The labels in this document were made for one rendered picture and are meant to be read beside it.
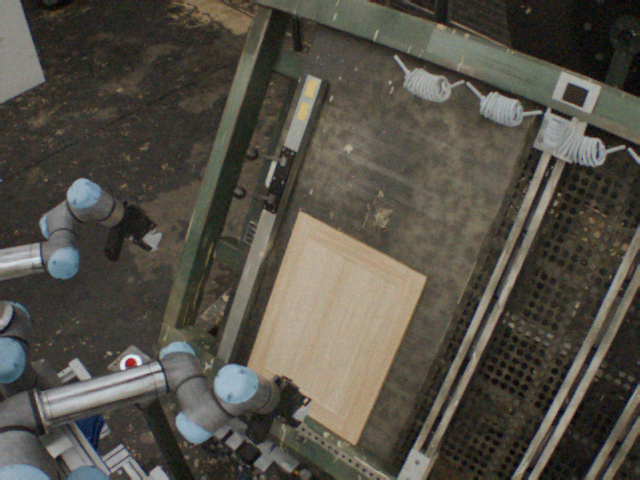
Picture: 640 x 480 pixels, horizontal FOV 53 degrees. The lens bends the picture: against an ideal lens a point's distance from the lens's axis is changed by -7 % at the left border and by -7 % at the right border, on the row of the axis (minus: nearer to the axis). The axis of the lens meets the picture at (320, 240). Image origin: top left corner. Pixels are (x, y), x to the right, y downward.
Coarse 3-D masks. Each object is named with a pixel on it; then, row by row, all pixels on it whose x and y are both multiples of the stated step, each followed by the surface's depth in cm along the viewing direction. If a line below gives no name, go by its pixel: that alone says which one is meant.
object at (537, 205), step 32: (544, 128) 154; (576, 128) 150; (544, 160) 158; (544, 192) 158; (544, 224) 165; (512, 256) 168; (512, 288) 166; (480, 320) 170; (480, 352) 170; (448, 384) 176; (448, 416) 176; (416, 448) 182
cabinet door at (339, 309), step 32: (320, 224) 198; (288, 256) 205; (320, 256) 200; (352, 256) 194; (384, 256) 188; (288, 288) 206; (320, 288) 201; (352, 288) 195; (384, 288) 190; (416, 288) 184; (288, 320) 208; (320, 320) 202; (352, 320) 196; (384, 320) 190; (256, 352) 215; (288, 352) 209; (320, 352) 203; (352, 352) 197; (384, 352) 191; (320, 384) 204; (352, 384) 198; (320, 416) 204; (352, 416) 198
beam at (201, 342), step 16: (160, 336) 233; (176, 336) 229; (192, 336) 229; (208, 336) 233; (160, 352) 234; (208, 352) 222; (208, 368) 222; (272, 432) 211; (288, 432) 207; (320, 432) 201; (304, 448) 205; (320, 448) 201; (352, 448) 197; (320, 464) 202; (336, 464) 199; (368, 464) 193; (384, 464) 194
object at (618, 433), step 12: (636, 396) 150; (624, 408) 154; (636, 408) 153; (624, 420) 152; (636, 420) 150; (612, 432) 153; (624, 432) 155; (636, 432) 150; (612, 444) 154; (624, 444) 152; (600, 456) 155; (612, 456) 154; (624, 456) 152; (600, 468) 159; (612, 468) 154
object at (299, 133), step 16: (320, 80) 192; (304, 96) 195; (320, 96) 195; (304, 128) 196; (288, 144) 199; (304, 144) 200; (288, 192) 204; (272, 224) 205; (256, 240) 208; (272, 240) 209; (256, 256) 209; (256, 272) 209; (240, 288) 213; (256, 288) 213; (240, 304) 214; (240, 320) 214; (224, 336) 219; (240, 336) 218; (224, 352) 219
